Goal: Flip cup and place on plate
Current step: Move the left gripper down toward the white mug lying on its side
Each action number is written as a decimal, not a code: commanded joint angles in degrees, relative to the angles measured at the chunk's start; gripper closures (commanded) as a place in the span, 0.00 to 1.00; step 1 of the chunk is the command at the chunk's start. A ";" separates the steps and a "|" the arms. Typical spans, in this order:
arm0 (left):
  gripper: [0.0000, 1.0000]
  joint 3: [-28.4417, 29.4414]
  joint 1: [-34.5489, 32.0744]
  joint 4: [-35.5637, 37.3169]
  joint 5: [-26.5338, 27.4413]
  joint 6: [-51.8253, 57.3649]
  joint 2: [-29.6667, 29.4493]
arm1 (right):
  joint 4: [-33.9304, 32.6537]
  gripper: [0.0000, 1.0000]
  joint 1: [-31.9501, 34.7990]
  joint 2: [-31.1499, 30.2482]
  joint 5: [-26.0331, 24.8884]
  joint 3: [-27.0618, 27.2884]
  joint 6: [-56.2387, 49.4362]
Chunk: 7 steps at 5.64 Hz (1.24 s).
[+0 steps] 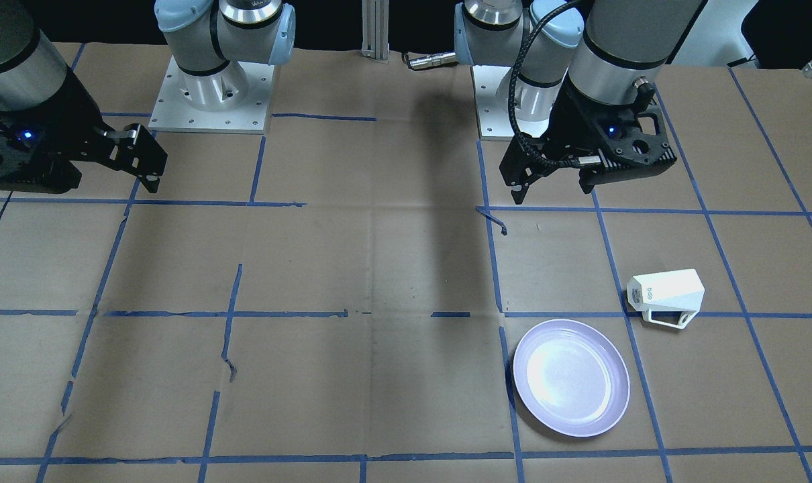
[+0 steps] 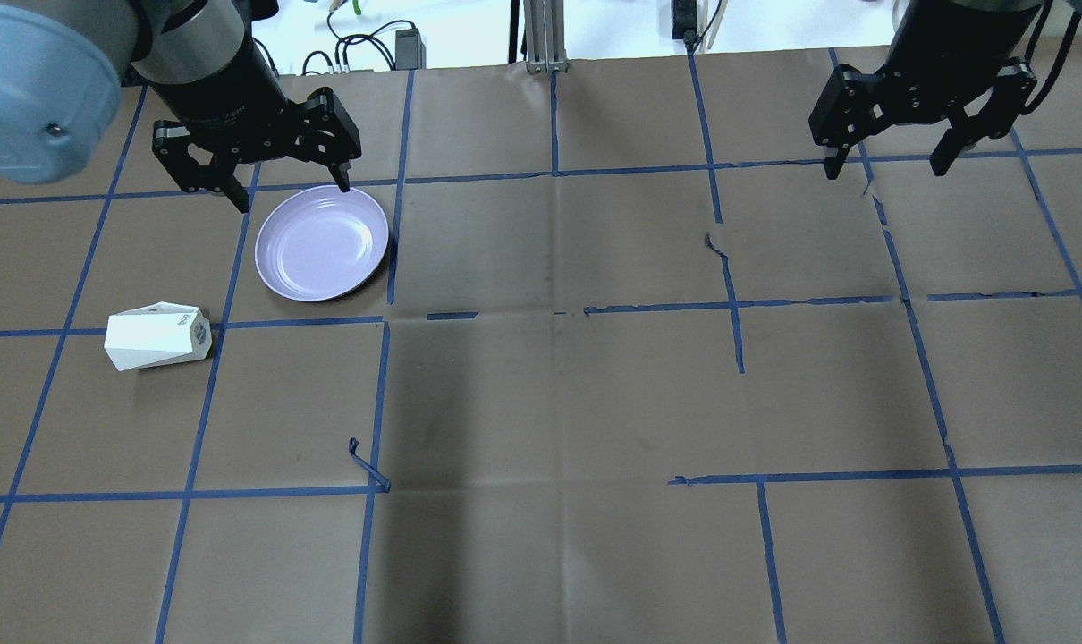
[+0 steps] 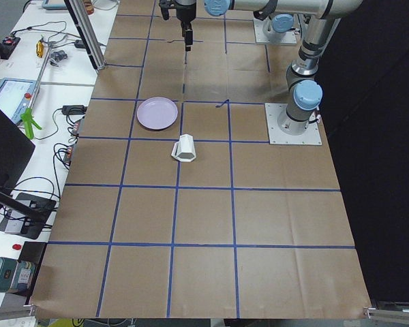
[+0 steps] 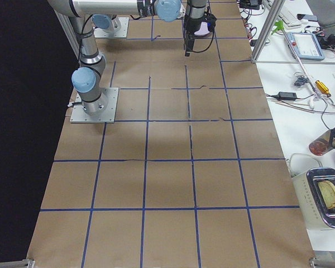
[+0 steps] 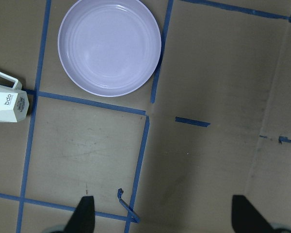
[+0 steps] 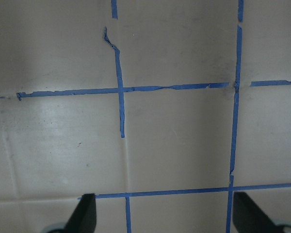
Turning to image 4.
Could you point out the lilac plastic plate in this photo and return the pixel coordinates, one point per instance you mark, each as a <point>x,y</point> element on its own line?
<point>203,31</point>

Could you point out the black power adapter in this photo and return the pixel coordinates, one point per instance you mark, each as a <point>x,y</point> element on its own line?
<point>287,96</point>

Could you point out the blue teach pendant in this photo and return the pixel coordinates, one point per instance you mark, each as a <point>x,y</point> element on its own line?
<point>306,45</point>

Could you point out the brown paper table cover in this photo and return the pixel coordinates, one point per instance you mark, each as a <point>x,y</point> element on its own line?
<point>191,174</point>

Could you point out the yellow resistor block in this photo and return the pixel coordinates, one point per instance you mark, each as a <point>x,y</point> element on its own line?
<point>322,87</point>

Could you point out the white toaster with bread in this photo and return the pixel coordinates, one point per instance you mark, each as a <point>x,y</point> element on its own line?
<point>315,191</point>

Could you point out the aluminium frame post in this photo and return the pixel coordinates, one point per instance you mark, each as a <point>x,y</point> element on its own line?
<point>266,29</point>

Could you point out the green handled reach grabber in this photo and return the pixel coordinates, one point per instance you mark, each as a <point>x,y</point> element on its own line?
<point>316,94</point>

